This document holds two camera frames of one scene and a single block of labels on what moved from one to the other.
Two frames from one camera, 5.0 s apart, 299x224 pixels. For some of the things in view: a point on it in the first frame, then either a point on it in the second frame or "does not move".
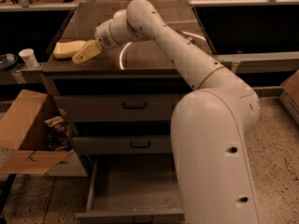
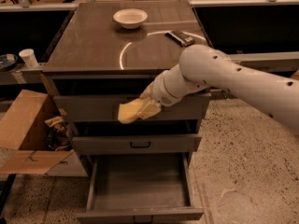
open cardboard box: x=24 y=147 does not move
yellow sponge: x=66 y=49 → x=128 y=111
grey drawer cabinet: x=119 y=105 does not move
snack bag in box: x=57 y=133 does not move
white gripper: x=104 y=36 → x=163 y=91
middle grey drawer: x=124 y=145 does not move
